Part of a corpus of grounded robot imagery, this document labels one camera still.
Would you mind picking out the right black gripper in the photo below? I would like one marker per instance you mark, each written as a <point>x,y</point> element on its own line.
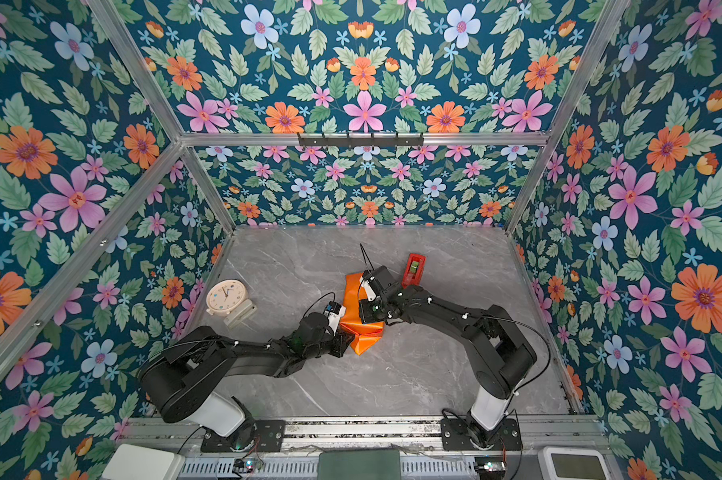
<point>372,310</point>

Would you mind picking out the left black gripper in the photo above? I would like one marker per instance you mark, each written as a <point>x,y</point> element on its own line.
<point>340,338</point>

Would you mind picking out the yellow wrapping paper sheet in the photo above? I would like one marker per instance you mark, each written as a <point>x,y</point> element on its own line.
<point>365,335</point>

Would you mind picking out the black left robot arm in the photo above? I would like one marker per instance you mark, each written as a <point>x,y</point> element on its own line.
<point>181,380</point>

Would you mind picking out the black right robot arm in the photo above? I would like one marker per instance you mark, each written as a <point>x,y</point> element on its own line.
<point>497,350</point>

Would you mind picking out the green centre box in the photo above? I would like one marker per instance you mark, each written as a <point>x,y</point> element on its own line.
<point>367,464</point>

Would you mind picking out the white box bottom left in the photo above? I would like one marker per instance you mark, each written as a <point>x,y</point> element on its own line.
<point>131,462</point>

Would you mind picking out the red tape dispenser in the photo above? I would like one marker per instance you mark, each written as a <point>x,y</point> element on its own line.
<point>414,270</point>

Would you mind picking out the round white analog clock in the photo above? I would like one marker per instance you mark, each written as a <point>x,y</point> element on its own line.
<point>225,297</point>

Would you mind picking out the white device bottom right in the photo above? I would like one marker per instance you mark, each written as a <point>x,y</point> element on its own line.
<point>568,463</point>

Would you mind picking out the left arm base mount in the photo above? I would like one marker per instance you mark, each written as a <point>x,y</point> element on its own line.
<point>253,436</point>

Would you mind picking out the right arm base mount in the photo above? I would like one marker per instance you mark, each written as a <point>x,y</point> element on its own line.
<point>463,434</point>

